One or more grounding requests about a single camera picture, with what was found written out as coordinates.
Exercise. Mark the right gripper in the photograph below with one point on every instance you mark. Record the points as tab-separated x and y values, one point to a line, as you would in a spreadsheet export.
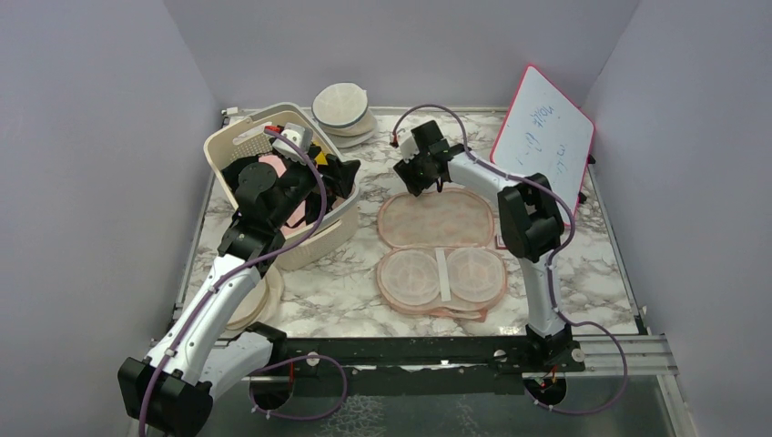
404	171

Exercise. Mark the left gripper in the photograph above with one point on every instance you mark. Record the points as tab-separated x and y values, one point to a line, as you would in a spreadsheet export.
341	174

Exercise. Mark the peach patterned mesh laundry bag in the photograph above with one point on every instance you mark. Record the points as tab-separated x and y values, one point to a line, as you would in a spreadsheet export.
440	262

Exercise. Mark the cream plastic laundry basket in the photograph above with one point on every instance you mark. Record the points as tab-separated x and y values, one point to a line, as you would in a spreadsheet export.
247	168

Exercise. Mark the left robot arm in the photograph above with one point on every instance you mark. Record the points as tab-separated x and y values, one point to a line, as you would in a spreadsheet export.
173	389

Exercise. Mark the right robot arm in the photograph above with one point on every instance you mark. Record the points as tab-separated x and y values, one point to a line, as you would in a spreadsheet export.
530	222

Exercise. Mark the cream round laundry bags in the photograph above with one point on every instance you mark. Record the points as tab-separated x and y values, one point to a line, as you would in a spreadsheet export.
261	304

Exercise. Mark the yellow garment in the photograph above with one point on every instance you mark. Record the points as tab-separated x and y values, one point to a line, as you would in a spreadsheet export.
321	159

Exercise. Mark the red staples box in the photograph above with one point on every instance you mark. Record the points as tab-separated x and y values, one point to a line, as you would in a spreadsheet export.
499	243

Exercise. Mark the pink framed whiteboard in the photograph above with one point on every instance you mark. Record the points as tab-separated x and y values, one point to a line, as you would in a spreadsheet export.
545	132

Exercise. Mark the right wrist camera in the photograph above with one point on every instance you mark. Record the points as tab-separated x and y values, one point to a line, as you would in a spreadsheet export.
406	144

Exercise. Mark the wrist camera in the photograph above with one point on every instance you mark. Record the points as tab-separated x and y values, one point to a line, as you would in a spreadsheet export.
291	141
406	144

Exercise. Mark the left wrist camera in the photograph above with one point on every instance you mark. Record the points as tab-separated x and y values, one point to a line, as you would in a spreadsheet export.
291	141

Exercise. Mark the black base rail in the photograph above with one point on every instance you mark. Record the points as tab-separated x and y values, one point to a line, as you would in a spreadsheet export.
407	366

